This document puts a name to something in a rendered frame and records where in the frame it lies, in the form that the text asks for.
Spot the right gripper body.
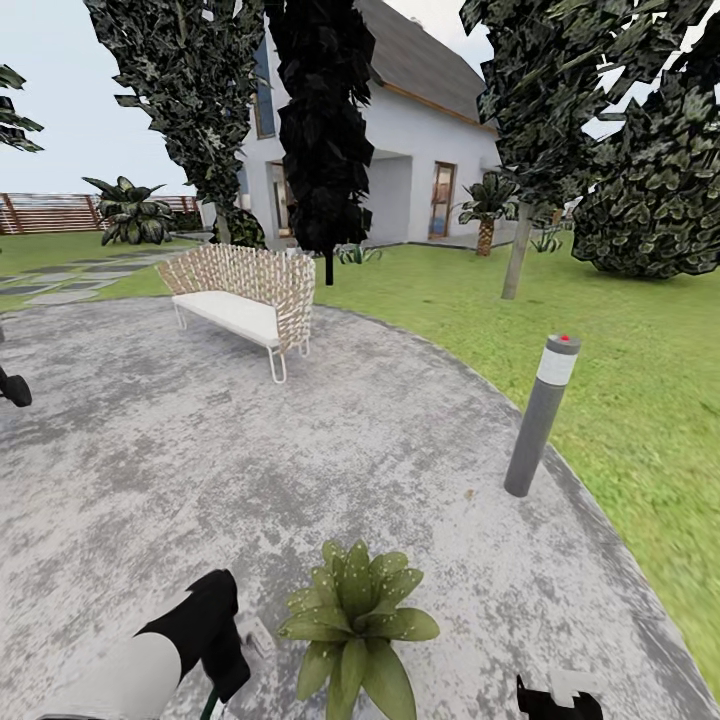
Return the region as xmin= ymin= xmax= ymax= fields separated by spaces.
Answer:
xmin=526 ymin=689 xmax=601 ymax=720

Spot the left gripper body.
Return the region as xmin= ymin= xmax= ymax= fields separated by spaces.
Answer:
xmin=201 ymin=628 xmax=251 ymax=703

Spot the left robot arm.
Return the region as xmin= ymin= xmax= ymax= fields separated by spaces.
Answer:
xmin=27 ymin=569 xmax=277 ymax=720

